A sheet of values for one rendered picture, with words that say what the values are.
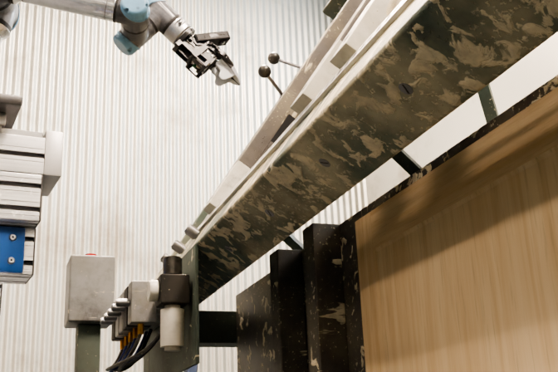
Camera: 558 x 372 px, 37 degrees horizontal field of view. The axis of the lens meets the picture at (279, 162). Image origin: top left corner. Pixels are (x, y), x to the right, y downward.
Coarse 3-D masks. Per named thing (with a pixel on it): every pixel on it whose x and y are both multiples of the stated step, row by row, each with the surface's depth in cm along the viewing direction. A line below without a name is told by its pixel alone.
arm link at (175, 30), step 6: (180, 18) 241; (174, 24) 239; (180, 24) 240; (186, 24) 241; (168, 30) 240; (174, 30) 239; (180, 30) 239; (186, 30) 241; (168, 36) 241; (174, 36) 240; (180, 36) 240; (174, 42) 242
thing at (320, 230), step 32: (480, 128) 123; (320, 224) 168; (352, 224) 164; (288, 256) 188; (320, 256) 166; (352, 256) 163; (256, 288) 220; (288, 288) 185; (320, 288) 164; (352, 288) 162; (224, 320) 237; (256, 320) 218; (288, 320) 183; (320, 320) 162; (352, 320) 161; (256, 352) 216; (288, 352) 181; (320, 352) 160; (352, 352) 160
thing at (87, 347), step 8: (80, 328) 224; (88, 328) 224; (96, 328) 225; (80, 336) 223; (88, 336) 224; (96, 336) 224; (80, 344) 222; (88, 344) 223; (96, 344) 224; (80, 352) 222; (88, 352) 222; (96, 352) 223; (80, 360) 221; (88, 360) 222; (96, 360) 222; (80, 368) 220; (88, 368) 221; (96, 368) 222
